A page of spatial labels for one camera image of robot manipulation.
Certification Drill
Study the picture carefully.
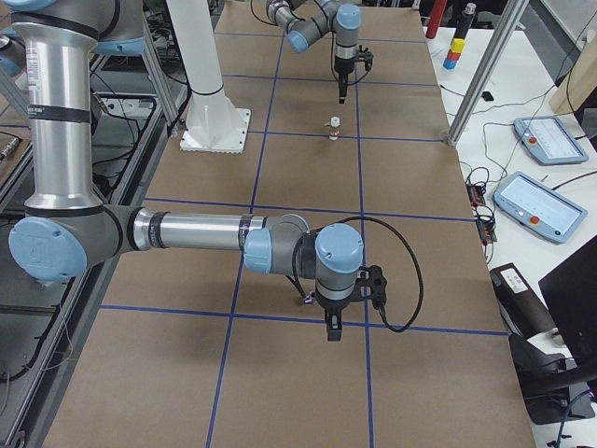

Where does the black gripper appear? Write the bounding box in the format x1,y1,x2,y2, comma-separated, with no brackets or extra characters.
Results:
332,58,355,104
315,289,364,342

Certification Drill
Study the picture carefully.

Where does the blue wooden block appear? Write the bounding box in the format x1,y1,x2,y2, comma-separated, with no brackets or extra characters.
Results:
443,59,458,70

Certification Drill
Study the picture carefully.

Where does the red wooden block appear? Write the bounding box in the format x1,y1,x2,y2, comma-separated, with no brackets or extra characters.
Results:
446,50,461,62

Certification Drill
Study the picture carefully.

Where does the yellow wooden block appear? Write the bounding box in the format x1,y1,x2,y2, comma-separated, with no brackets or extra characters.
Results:
450,37,465,54

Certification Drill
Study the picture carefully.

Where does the red cylinder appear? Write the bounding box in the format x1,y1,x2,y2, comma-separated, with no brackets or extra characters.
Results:
425,0,448,39

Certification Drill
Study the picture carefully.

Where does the black cylinder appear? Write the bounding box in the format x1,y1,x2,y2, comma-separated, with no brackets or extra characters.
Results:
453,2,477,39

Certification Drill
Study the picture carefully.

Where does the orange circuit board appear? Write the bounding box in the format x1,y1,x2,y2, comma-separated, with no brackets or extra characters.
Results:
465,184,486,207

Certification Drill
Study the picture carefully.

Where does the dark brown box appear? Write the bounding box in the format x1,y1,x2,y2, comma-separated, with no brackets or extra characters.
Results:
490,263,556,339

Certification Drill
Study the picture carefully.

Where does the far teach pendant tablet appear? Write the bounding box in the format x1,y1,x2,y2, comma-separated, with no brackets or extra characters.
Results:
514,116,589,165

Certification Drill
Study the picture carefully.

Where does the teach pendant tablet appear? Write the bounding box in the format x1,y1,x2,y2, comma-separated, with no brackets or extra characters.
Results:
493,172,588,244
514,116,589,165

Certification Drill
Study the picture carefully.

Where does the near teach pendant tablet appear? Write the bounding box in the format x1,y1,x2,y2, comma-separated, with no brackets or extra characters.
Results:
493,172,588,244

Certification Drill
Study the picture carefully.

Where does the black monitor stand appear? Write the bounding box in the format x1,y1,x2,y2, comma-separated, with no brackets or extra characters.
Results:
508,334,596,426

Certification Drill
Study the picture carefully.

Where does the wooden board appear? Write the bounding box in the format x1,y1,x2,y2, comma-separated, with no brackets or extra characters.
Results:
549,30,596,114

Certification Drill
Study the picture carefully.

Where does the black monitor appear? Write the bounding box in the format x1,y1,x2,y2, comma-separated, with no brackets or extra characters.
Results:
539,237,597,364

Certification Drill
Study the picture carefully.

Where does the black camera cable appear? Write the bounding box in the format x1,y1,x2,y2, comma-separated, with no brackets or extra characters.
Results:
335,215,425,333
344,55,374,86

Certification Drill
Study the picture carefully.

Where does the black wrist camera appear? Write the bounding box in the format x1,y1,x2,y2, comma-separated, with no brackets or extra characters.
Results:
356,45,374,73
355,265,387,311

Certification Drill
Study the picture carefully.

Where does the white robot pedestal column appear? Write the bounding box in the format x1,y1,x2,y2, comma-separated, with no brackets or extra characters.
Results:
167,0,251,154

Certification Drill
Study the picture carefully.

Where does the aluminium frame post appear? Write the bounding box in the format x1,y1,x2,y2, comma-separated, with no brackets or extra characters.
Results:
446,0,529,147

